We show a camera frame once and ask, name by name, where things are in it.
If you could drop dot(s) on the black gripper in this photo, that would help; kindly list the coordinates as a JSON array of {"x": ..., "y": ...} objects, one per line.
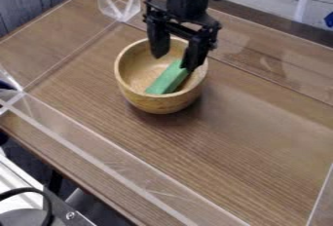
[{"x": 185, "y": 19}]

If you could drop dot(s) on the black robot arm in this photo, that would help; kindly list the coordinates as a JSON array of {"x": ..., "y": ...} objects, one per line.
[{"x": 185, "y": 19}]

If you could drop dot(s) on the green rectangular block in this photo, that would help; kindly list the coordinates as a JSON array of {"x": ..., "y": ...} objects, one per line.
[{"x": 169, "y": 80}]

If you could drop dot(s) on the brown wooden bowl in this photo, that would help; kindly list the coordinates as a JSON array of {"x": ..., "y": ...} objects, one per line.
[{"x": 137, "y": 70}]

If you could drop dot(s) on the white container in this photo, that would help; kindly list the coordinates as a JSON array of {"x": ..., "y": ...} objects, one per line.
[{"x": 316, "y": 13}]

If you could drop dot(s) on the clear acrylic front barrier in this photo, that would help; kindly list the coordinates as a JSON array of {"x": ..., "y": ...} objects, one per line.
[{"x": 146, "y": 195}]

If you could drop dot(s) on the clear acrylic corner bracket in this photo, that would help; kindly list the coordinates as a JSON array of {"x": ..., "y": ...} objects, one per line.
[{"x": 120, "y": 10}]

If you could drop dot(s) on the grey metal bracket with screw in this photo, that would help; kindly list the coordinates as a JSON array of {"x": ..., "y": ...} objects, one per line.
[{"x": 66, "y": 216}]

